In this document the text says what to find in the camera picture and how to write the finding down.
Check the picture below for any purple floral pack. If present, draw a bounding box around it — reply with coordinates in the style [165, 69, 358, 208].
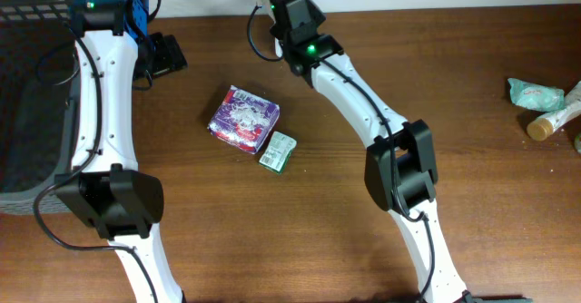
[208, 85, 281, 154]

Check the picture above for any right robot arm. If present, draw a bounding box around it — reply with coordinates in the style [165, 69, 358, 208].
[267, 0, 474, 302]

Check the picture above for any green lidded small jar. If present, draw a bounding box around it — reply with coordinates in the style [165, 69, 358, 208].
[574, 133, 581, 154]

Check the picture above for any mint green wipes packet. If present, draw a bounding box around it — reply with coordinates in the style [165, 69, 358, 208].
[507, 78, 565, 112]

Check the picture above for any green white soap box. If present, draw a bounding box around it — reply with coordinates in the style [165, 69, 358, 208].
[259, 132, 297, 174]

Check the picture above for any white leafy cream tube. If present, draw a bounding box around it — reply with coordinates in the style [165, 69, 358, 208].
[527, 83, 580, 142]

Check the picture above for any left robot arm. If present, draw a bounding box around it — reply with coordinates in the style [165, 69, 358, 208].
[54, 0, 185, 302]

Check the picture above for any grey plastic mesh basket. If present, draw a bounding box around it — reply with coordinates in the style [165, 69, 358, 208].
[1, 0, 80, 215]

